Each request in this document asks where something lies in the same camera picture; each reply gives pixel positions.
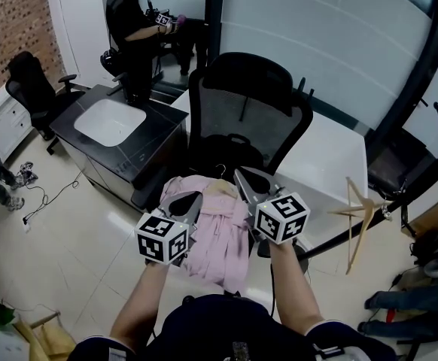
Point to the black faucet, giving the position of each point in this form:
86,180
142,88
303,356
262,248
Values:
305,87
125,87

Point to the black floor equipment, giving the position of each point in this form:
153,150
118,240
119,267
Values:
429,243

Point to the person's navy shirt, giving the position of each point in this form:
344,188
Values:
222,325

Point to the white table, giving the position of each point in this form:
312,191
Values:
317,156

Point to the green plant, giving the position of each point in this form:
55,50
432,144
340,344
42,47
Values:
0,312

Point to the black-framed glass door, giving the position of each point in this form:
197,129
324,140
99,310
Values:
411,85

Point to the white sink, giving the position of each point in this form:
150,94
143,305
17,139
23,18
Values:
110,120

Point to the white power adapter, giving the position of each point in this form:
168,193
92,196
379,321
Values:
26,225

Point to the person's right forearm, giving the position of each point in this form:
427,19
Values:
294,292

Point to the black counter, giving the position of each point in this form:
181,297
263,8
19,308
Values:
155,126

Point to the white cabinet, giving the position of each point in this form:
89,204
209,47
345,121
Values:
4,126

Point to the black-framed glass partition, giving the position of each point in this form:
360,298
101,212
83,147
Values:
298,32

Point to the pink shirt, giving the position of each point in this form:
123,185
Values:
219,239

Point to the wooden hanger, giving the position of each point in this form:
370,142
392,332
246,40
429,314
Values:
350,211
222,188

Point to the person's left forearm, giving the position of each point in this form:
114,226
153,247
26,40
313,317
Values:
143,299

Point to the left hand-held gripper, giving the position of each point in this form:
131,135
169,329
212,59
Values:
159,239

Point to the black bag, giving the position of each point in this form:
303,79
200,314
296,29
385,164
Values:
230,150

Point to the black mesh office chair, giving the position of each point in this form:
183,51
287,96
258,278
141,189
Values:
222,111

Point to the red tool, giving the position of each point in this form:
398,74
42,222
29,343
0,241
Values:
391,314

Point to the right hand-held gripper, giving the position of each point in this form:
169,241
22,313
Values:
283,216

